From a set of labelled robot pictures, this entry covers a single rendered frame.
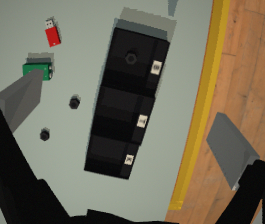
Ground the black rack of three bins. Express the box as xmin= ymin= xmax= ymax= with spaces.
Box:
xmin=84 ymin=27 xmax=170 ymax=180

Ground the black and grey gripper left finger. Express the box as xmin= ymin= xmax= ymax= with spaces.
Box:
xmin=0 ymin=68 xmax=75 ymax=224

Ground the red usb stick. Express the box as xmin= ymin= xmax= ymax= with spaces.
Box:
xmin=45 ymin=20 xmax=61 ymax=47

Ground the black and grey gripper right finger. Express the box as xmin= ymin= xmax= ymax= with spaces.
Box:
xmin=206 ymin=112 xmax=265 ymax=224

